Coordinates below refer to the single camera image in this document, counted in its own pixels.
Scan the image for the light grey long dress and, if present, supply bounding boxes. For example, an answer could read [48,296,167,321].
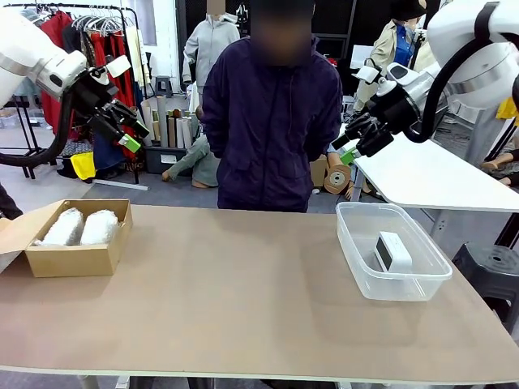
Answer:
[464,109,512,167]

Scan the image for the tall grey tube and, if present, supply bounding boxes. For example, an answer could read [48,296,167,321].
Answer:
[157,95,169,147]

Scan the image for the grey paper roll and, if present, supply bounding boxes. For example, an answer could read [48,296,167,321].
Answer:
[125,105,153,147]

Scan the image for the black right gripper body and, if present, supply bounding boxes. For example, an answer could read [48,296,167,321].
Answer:
[344,95,422,159]

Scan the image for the dark-clothed bystander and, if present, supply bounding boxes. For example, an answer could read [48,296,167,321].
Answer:
[0,182,24,220]

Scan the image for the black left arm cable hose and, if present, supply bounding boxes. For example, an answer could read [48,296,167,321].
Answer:
[0,87,76,167]

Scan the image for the brown cardboard tube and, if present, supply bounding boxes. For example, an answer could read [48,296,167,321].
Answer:
[167,109,178,149]

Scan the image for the red coat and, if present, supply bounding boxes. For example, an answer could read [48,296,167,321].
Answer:
[39,11,76,141]

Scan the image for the bystander in grey hoodie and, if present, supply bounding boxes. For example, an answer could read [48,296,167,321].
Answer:
[182,11,241,86]

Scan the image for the brown patterned garment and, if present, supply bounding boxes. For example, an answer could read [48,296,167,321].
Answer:
[79,30,97,70]

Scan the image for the bare mannequin limbs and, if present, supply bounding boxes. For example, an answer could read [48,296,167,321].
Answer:
[480,146,519,182]

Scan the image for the white unwrapped digital clock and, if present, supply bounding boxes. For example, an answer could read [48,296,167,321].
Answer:
[375,230,413,272]

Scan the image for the brown cardboard box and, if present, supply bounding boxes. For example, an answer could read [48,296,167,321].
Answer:
[0,198,134,279]

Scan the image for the beige left wrist camera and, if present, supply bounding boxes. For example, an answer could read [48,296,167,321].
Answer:
[105,55,131,79]

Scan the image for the clear plastic container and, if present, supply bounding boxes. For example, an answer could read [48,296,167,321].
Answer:
[335,201,453,303]

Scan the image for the white computer case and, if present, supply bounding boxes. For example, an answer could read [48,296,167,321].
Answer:
[341,95,358,122]

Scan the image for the kraft paper roll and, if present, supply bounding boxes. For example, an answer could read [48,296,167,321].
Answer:
[323,152,354,196]

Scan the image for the cream hanging garment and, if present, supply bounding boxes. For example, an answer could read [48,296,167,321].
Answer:
[123,26,146,88]

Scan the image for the small cardboard floor box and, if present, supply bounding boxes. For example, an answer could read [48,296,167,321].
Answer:
[310,153,328,188]

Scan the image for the white monitor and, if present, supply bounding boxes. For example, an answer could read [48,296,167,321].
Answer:
[350,44,374,70]

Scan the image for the fully bubble-wrapped clock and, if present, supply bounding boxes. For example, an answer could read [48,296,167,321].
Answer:
[79,210,119,246]

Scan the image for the black storage bin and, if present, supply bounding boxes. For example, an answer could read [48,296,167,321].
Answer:
[144,143,191,175]

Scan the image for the black metal clothes rack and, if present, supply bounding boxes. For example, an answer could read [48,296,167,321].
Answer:
[15,2,139,186]

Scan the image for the yellow hanging garment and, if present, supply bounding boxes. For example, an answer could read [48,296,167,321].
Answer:
[496,99,519,121]

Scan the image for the beige cardboard tube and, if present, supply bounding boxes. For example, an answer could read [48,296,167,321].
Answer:
[140,100,161,143]

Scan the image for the long red dress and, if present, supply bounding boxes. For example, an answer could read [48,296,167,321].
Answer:
[89,32,138,160]

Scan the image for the person in purple jacket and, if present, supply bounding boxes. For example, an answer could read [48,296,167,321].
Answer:
[201,34,342,214]

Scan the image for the silver metal bar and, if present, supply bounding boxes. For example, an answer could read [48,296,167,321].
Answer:
[92,177,149,191]

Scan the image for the black hanging garment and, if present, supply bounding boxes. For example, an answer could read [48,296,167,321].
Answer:
[62,26,101,82]

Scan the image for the black white patterned cloth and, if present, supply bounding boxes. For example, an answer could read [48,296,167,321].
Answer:
[60,139,95,157]

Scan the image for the white side table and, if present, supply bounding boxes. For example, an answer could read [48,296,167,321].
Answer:
[350,133,519,244]

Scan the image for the black plastic stool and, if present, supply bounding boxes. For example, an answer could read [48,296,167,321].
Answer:
[452,242,519,333]

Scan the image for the bubble-wrapped clock with visible face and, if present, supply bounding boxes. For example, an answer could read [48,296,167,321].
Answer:
[32,207,85,247]

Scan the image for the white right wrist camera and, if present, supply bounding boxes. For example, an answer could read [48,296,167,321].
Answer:
[355,65,383,85]

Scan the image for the person's blurred head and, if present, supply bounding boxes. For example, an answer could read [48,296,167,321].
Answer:
[249,0,317,66]

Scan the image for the yellow cloth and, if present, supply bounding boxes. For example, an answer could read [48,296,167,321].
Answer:
[70,152,97,182]

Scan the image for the small grey stool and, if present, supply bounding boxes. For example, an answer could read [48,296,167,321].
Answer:
[153,75,174,98]

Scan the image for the dark blue skirt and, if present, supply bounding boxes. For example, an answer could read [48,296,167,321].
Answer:
[92,129,127,171]

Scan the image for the mannequin with beige coat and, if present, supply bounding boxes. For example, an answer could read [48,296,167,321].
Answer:
[352,0,427,113]

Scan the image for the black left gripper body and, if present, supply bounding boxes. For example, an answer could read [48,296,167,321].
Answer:
[71,66,141,141]

